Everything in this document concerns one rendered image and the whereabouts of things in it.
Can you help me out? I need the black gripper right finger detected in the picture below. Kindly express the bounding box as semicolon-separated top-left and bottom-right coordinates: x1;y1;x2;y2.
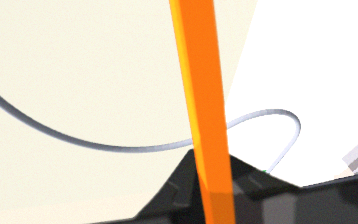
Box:
229;153;358;224

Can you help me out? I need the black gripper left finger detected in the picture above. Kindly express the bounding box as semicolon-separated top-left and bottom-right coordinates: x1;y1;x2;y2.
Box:
91;148;206;224

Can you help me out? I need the orange bar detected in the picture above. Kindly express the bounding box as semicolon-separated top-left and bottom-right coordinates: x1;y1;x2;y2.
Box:
169;0;236;224

